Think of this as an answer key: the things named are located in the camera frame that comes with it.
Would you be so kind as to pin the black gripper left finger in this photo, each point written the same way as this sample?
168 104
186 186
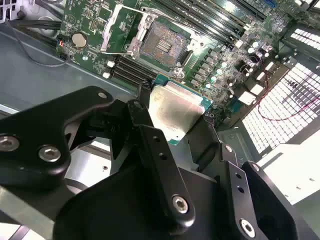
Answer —
30 125

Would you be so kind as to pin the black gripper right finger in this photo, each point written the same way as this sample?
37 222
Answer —
270 205

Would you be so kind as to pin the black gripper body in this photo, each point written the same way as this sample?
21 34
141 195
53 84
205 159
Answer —
112 212

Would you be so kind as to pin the silver topped CPU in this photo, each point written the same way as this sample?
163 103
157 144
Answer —
175 107

